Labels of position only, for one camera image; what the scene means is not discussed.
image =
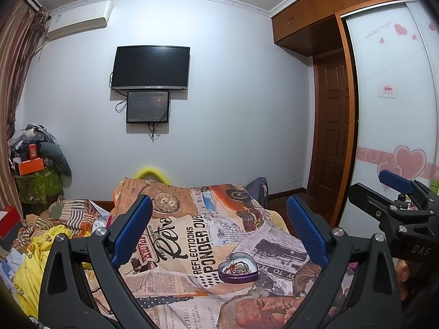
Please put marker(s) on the wall-mounted black television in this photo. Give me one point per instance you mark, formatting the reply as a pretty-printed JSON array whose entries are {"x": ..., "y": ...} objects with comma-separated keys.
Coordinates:
[{"x": 151, "y": 67}]

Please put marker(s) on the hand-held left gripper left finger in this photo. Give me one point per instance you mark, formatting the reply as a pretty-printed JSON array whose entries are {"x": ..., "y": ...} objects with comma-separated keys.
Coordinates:
[{"x": 133, "y": 222}]

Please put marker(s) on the wooden overhead cabinets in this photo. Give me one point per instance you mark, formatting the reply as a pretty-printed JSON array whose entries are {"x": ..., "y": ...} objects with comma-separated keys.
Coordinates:
[{"x": 315, "y": 13}]

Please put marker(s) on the white sliding wardrobe door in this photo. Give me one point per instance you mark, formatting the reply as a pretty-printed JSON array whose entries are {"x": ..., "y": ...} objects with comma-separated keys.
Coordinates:
[{"x": 387, "y": 123}]

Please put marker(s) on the striped brown curtain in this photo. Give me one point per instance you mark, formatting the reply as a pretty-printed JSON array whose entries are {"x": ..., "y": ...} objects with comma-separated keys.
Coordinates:
[{"x": 17, "y": 92}]

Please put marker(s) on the red and white box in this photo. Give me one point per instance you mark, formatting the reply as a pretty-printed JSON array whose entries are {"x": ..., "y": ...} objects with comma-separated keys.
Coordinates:
[{"x": 7, "y": 222}]

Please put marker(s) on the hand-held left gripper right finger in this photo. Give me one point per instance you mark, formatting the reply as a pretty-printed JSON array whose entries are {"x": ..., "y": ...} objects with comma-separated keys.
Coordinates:
[{"x": 308, "y": 229}]

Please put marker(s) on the pile of clutter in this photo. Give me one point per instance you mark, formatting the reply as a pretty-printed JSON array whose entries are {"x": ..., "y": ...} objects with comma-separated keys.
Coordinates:
[{"x": 27, "y": 137}]

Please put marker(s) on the purple heart-shaped tin box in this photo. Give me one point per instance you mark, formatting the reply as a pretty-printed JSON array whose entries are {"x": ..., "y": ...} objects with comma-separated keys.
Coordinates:
[{"x": 236, "y": 277}]

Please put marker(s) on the grey pillow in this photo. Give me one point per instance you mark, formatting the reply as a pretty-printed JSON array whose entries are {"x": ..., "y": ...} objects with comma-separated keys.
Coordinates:
[{"x": 56, "y": 161}]

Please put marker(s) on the dark cloth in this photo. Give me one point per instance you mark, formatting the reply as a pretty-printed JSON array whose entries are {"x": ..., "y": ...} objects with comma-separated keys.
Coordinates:
[{"x": 423, "y": 308}]

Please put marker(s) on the green patterned cloth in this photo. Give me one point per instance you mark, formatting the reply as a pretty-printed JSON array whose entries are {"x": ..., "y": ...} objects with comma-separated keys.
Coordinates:
[{"x": 39, "y": 186}]

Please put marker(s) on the person's right hand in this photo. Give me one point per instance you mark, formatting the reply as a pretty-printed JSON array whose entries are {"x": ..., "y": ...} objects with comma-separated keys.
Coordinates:
[{"x": 404, "y": 274}]

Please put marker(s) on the white paper label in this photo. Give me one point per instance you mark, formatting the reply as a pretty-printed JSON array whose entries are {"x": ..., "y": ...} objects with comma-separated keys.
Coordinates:
[{"x": 388, "y": 90}]

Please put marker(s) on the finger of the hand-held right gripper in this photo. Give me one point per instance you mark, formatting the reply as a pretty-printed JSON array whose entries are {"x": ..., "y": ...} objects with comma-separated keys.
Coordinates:
[
  {"x": 394, "y": 180},
  {"x": 367, "y": 198}
]

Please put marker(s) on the yellow foam tube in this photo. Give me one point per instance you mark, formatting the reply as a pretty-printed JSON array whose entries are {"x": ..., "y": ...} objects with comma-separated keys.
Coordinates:
[{"x": 151, "y": 171}]

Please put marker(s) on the white air conditioner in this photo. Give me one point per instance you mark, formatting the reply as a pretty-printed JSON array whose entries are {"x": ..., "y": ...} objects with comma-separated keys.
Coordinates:
[{"x": 77, "y": 20}]

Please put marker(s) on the small red box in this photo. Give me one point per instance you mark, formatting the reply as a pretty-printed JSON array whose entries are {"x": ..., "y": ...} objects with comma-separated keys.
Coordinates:
[{"x": 33, "y": 151}]

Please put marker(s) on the small pink heart stickers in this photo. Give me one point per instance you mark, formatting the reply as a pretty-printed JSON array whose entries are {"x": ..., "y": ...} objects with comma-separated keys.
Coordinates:
[{"x": 401, "y": 30}]

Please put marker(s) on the orange box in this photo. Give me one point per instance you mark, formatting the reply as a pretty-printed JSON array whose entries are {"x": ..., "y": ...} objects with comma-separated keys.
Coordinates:
[{"x": 31, "y": 167}]

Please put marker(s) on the striped bedding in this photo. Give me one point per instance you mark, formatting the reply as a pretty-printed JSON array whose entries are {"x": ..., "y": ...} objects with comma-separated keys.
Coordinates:
[{"x": 72, "y": 216}]

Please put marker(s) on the small black wall monitor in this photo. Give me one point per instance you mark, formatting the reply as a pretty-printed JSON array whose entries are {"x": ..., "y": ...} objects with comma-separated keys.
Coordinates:
[{"x": 147, "y": 107}]

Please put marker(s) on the brown wooden door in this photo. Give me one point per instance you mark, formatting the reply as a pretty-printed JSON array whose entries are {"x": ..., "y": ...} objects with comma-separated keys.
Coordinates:
[{"x": 331, "y": 130}]

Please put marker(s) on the newspaper print blanket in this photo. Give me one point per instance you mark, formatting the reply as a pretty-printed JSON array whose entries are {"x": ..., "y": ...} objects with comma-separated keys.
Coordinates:
[{"x": 212, "y": 219}]

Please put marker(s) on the blue bag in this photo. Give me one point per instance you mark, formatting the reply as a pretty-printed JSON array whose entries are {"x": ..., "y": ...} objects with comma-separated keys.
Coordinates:
[{"x": 257, "y": 190}]

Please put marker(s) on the yellow cloth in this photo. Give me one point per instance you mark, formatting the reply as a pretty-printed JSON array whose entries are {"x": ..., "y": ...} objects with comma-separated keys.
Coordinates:
[{"x": 31, "y": 264}]

